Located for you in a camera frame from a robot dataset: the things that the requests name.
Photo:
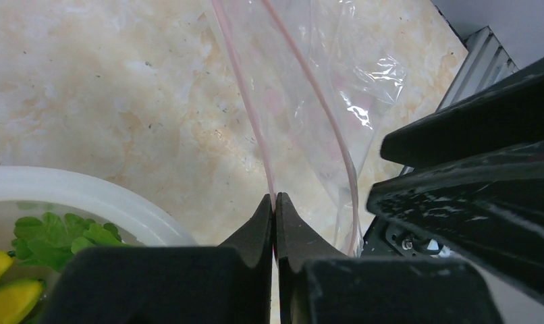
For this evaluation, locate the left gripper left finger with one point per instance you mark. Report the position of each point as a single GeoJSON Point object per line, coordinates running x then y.
{"type": "Point", "coordinates": [228, 283]}

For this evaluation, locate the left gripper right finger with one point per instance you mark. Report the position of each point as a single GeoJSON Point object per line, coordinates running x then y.
{"type": "Point", "coordinates": [319, 284]}

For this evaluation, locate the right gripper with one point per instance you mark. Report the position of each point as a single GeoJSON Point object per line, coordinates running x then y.
{"type": "Point", "coordinates": [477, 179]}

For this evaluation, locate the clear zip top bag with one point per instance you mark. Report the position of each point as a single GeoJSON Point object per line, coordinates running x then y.
{"type": "Point", "coordinates": [316, 86]}

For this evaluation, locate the yellow bell pepper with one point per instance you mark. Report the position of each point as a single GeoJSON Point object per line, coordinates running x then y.
{"type": "Point", "coordinates": [18, 297]}

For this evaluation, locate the green leaf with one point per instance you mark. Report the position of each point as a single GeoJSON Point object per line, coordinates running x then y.
{"type": "Point", "coordinates": [52, 241]}

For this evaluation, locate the white plastic basket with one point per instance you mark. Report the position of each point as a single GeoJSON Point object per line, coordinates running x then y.
{"type": "Point", "coordinates": [33, 191]}

